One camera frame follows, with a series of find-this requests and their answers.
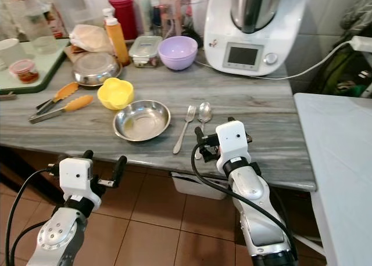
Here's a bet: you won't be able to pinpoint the wooden board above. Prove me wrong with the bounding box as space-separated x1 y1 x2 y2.
63 44 80 63

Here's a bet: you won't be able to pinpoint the clear glass tumbler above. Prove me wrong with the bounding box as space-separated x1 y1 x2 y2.
33 36 58 55

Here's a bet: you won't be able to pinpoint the white plastic bin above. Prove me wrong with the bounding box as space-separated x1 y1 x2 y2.
171 171 228 200

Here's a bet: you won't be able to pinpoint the small red lidded container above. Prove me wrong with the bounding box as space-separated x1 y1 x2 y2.
9 59 40 85

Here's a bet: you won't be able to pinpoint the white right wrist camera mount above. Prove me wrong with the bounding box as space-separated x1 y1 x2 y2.
214 120 252 175

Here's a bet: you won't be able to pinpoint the white plug adapter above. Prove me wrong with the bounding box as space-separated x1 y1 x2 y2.
349 35 372 52

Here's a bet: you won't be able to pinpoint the plastic bag of bread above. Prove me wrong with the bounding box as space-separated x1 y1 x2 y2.
70 24 115 55

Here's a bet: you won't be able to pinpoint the steel tongs with orange tips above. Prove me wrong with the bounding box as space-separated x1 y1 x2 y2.
28 81 95 125

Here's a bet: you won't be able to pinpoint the orange capped plastic bottle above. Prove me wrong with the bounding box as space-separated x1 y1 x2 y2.
3 0 48 41

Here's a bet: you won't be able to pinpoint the dark green backpack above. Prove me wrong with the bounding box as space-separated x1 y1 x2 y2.
305 42 372 99

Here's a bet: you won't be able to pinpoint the white kitchen cooking machine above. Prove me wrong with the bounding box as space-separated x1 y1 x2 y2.
203 0 309 77

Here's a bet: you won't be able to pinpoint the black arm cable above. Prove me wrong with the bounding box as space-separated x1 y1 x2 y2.
10 220 48 266
5 167 62 266
189 141 292 252

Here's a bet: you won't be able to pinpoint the yellow silicone cup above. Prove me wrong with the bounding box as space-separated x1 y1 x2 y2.
97 77 135 112

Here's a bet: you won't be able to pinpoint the green plastic tray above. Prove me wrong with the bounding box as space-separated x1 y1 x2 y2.
0 39 70 96

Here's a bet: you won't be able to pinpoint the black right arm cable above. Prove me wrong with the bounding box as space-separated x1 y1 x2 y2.
189 141 292 252

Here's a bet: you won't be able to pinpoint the steel spoon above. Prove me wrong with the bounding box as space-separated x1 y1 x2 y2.
196 102 213 134

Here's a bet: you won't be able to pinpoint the grey marble top table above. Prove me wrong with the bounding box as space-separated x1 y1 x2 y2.
0 39 318 192

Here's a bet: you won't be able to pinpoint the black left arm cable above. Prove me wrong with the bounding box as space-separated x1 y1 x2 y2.
5 167 62 266
10 220 48 266

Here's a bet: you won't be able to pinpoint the white ceramic mug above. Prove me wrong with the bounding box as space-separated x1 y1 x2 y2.
0 38 23 70

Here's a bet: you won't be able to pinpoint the steel fork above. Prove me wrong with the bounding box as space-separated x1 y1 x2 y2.
173 105 197 156

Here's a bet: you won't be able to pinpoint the shallow steel bowl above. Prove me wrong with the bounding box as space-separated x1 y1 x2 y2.
113 99 172 143

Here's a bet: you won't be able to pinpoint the orange squeeze bottle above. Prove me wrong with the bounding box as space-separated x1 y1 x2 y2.
105 16 130 67

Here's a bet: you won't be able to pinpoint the dark red canister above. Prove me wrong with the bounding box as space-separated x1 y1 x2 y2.
108 0 138 41

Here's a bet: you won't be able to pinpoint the purple plastic bowl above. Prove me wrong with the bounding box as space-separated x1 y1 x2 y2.
158 36 199 71

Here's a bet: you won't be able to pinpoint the white folding table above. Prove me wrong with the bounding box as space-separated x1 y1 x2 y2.
293 92 372 266

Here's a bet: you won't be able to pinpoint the dark blue bottle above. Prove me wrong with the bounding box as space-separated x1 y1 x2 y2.
148 5 160 38

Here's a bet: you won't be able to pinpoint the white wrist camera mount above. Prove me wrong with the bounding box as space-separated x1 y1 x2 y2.
59 157 95 204
214 120 252 175

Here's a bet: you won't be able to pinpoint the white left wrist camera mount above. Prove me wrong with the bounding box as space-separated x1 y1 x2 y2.
59 157 95 204

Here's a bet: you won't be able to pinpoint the clear lidded food container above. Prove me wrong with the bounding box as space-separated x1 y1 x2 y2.
129 35 163 69

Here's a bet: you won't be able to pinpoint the pink drinking bottle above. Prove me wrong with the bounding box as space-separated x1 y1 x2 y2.
158 0 181 39

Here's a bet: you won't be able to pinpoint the domed steel dish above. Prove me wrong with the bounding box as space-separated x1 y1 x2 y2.
73 52 122 87

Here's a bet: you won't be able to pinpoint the white capped bottle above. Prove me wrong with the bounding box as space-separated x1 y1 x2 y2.
101 8 115 24

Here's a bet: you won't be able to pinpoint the grey towel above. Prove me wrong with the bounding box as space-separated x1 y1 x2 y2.
339 0 372 41

